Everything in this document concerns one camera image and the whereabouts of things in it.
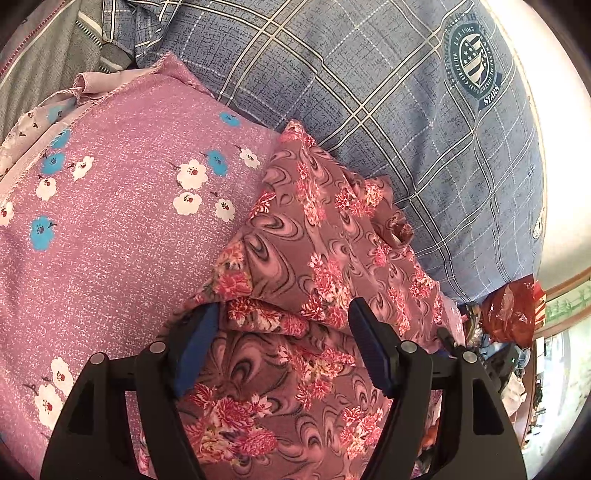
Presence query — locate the blue denim cloth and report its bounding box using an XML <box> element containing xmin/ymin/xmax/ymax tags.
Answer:
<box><xmin>505</xmin><ymin>344</ymin><xmax>533</xmax><ymax>374</ymax></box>

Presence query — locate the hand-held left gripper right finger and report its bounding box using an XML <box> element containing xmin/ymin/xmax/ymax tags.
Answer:
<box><xmin>348</xmin><ymin>298</ymin><xmax>527</xmax><ymax>480</ymax></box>

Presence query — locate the mauve floral swirl-print garment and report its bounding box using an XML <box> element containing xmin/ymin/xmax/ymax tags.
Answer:
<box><xmin>139</xmin><ymin>120</ymin><xmax>465</xmax><ymax>480</ymax></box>

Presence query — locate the red plastic bag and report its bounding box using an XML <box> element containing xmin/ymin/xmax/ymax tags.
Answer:
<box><xmin>482</xmin><ymin>274</ymin><xmax>548</xmax><ymax>348</ymax></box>

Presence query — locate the blue plaid quilt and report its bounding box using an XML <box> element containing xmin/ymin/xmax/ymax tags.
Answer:
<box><xmin>102</xmin><ymin>0</ymin><xmax>546</xmax><ymax>305</ymax></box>

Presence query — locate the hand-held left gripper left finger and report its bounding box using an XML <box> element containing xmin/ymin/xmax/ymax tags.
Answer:
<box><xmin>41</xmin><ymin>302</ymin><xmax>220</xmax><ymax>480</ymax></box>

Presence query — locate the pink blossom-print blanket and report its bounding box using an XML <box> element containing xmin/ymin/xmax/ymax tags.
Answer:
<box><xmin>0</xmin><ymin>52</ymin><xmax>296</xmax><ymax>480</ymax></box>

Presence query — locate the grey pillow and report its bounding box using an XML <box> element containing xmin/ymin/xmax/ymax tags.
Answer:
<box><xmin>0</xmin><ymin>0</ymin><xmax>139</xmax><ymax>144</ymax></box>

